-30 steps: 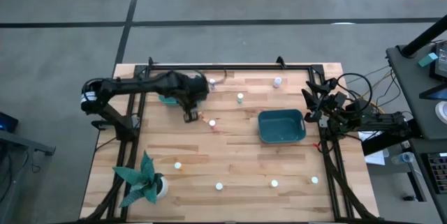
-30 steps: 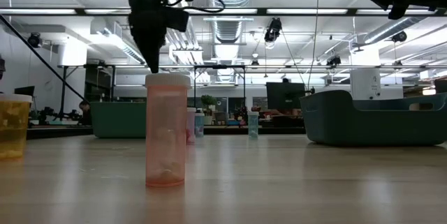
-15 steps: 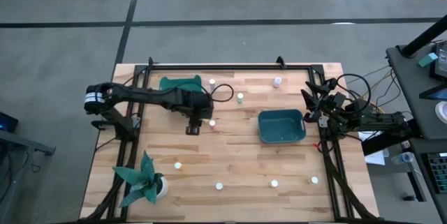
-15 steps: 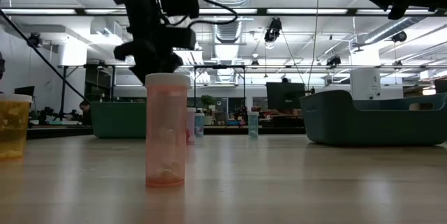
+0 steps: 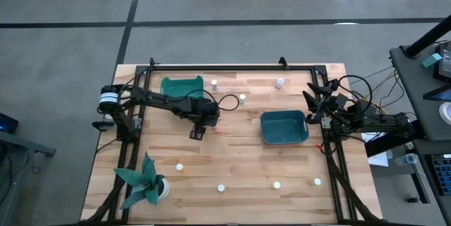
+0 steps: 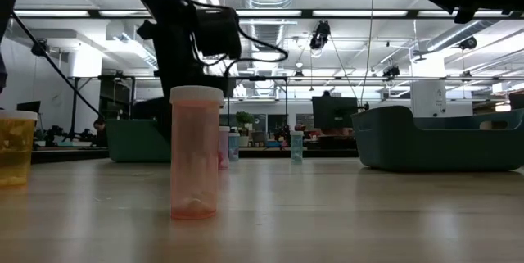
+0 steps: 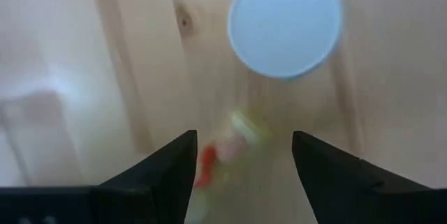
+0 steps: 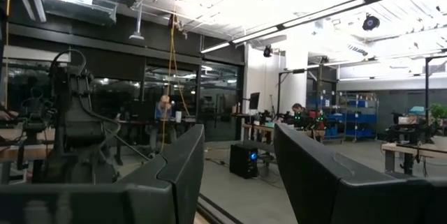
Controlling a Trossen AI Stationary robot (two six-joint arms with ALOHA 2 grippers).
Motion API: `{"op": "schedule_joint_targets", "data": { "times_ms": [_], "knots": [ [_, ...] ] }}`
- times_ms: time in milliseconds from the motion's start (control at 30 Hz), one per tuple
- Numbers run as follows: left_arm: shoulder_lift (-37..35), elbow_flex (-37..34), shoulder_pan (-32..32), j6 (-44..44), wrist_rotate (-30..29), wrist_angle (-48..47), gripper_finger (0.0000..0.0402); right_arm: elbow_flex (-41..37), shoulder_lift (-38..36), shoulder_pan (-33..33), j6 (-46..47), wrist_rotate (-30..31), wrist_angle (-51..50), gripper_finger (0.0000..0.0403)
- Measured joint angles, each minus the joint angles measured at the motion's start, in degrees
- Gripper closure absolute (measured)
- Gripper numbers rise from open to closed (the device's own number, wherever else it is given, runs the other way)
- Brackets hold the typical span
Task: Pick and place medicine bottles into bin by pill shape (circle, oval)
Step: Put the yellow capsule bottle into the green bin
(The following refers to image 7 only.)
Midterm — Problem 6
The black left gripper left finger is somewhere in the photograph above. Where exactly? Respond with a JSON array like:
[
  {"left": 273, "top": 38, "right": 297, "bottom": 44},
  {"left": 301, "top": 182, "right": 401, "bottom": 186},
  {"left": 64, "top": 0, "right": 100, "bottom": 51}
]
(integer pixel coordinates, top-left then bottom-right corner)
[{"left": 90, "top": 129, "right": 198, "bottom": 224}]

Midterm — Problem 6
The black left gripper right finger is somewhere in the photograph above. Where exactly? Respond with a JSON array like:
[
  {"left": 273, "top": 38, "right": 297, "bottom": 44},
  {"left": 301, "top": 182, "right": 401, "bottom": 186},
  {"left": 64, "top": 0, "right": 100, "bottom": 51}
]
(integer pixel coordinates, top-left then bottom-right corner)
[{"left": 291, "top": 130, "right": 447, "bottom": 224}]

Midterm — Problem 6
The clear pill bottle white cap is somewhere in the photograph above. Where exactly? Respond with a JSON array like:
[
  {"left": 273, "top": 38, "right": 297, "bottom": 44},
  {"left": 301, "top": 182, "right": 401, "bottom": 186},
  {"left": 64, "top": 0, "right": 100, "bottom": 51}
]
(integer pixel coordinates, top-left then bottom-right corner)
[
  {"left": 188, "top": 108, "right": 273, "bottom": 224},
  {"left": 227, "top": 0, "right": 343, "bottom": 80}
]

